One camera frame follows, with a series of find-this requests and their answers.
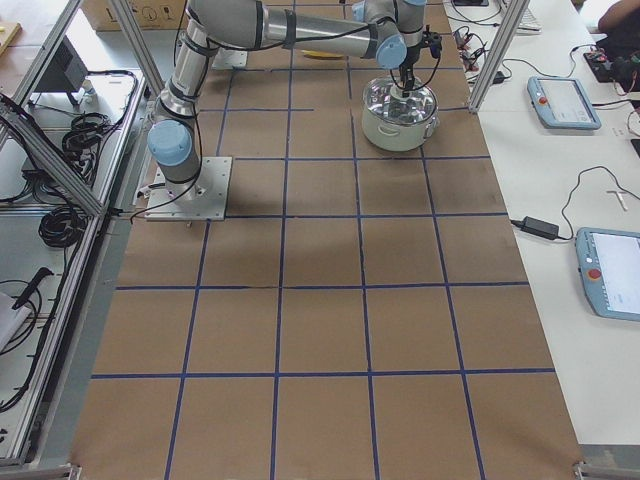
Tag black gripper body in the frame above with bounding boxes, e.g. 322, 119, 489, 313
399, 28, 442, 75

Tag glass pot lid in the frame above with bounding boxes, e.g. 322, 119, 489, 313
363, 77, 438, 126

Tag yellow corn cob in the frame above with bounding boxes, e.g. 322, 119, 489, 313
302, 50, 344, 60

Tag pale green cooking pot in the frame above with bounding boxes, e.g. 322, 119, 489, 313
361, 105, 439, 152

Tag upper teach pendant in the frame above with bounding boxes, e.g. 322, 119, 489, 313
527, 77, 601, 131

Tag teach pendant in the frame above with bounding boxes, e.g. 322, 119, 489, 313
527, 77, 601, 131
575, 227, 639, 322

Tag black power adapter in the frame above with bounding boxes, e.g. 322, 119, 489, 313
520, 216, 559, 240

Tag cardboard box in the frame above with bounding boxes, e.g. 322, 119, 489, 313
81, 0, 187, 32

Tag lower teach pendant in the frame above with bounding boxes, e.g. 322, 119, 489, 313
575, 227, 639, 322

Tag aluminium frame post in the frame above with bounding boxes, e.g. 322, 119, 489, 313
468, 0, 529, 114

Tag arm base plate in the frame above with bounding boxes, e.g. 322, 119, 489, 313
143, 157, 232, 222

